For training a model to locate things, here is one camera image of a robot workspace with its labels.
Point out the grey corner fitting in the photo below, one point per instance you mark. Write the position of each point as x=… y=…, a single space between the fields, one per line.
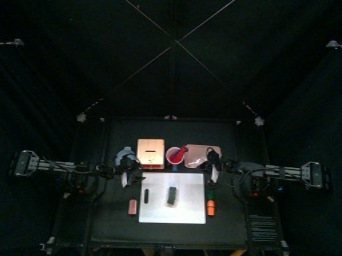
x=80 y=117
x=259 y=121

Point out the orange marker right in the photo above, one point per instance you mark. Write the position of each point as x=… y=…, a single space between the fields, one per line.
x=210 y=208

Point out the salmon pink toy food piece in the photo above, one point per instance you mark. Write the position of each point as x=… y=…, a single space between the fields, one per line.
x=133 y=206

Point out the red plastic cup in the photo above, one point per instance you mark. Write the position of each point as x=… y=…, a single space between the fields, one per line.
x=171 y=160

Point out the pink plastic tray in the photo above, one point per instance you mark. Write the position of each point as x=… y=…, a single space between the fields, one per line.
x=195 y=151

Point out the red toy knife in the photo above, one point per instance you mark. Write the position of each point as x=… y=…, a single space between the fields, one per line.
x=183 y=150

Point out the yellow object under table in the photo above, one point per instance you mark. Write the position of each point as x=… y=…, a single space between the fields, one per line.
x=238 y=252

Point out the white label sticker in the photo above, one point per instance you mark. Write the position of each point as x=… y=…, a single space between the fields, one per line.
x=262 y=230

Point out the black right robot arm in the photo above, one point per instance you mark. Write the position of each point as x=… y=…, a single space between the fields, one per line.
x=314 y=174

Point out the small grey frame bracket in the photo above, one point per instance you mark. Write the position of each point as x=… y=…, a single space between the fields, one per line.
x=170 y=117

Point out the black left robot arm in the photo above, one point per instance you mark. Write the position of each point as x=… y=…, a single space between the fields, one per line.
x=31 y=163

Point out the white cutting board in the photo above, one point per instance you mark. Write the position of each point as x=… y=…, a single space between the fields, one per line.
x=187 y=210

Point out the small black stick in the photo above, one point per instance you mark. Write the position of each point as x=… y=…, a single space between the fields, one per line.
x=146 y=196

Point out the metal frame clip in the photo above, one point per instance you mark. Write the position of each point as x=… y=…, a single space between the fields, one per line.
x=333 y=44
x=18 y=42

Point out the grey table leg bracket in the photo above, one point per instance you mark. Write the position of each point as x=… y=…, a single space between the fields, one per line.
x=47 y=245
x=284 y=247

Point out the blue tape square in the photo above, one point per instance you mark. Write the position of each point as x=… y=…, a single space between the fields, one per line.
x=175 y=167

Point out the wooden box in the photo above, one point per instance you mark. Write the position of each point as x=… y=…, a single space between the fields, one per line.
x=150 y=150

